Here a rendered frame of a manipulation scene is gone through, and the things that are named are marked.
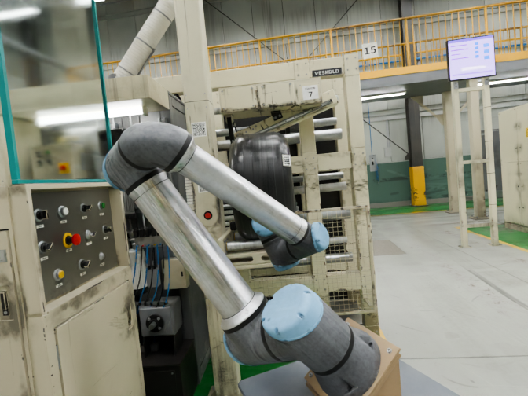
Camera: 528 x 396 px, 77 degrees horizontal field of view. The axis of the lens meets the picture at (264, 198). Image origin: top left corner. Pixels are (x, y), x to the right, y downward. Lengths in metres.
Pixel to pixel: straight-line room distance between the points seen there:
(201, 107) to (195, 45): 0.31
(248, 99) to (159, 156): 1.27
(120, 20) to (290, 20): 5.79
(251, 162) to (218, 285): 0.77
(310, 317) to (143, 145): 0.56
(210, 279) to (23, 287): 0.54
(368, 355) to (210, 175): 0.60
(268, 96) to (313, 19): 10.12
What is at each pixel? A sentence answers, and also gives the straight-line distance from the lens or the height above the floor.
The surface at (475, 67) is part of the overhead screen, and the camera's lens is 5.62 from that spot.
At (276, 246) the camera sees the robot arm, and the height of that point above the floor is 0.99.
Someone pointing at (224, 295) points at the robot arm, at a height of 0.92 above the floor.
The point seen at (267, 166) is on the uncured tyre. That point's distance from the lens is 1.53.
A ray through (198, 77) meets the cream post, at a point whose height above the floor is 1.77.
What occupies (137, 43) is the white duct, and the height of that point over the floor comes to 2.10.
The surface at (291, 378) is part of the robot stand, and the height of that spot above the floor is 0.60.
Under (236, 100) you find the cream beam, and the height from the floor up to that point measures 1.70.
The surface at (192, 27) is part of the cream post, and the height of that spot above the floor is 2.02.
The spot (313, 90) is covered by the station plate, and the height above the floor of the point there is 1.71.
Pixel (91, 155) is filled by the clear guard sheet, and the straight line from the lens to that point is 1.47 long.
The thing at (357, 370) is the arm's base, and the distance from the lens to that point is 0.93.
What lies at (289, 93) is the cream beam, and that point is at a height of 1.71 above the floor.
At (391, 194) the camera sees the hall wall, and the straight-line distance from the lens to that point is 11.29.
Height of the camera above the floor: 1.21
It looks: 3 degrees down
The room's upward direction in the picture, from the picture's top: 5 degrees counter-clockwise
